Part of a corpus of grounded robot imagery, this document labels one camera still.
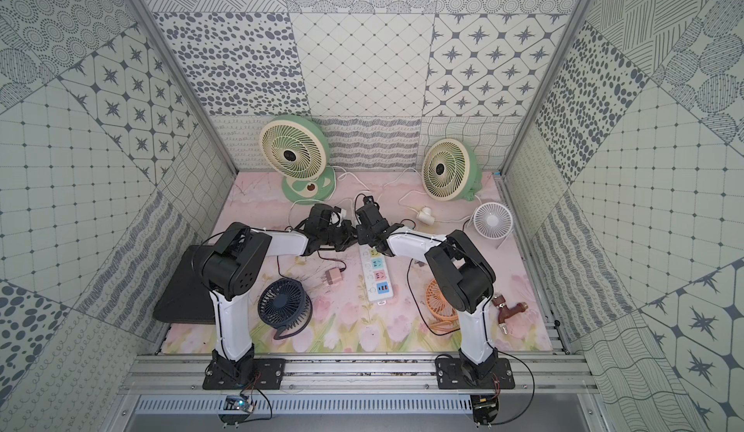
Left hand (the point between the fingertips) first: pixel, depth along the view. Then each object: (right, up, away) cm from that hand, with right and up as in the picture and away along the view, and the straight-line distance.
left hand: (366, 230), depth 97 cm
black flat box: (-51, -18, -15) cm, 56 cm away
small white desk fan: (+43, +3, -1) cm, 43 cm away
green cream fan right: (+30, +21, +4) cm, 37 cm away
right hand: (+1, 0, +1) cm, 1 cm away
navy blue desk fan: (-21, -18, -20) cm, 34 cm away
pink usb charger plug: (-10, -14, -6) cm, 18 cm away
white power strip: (+4, -13, -7) cm, 15 cm away
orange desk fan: (+22, -20, -21) cm, 37 cm away
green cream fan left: (-22, +27, -4) cm, 36 cm away
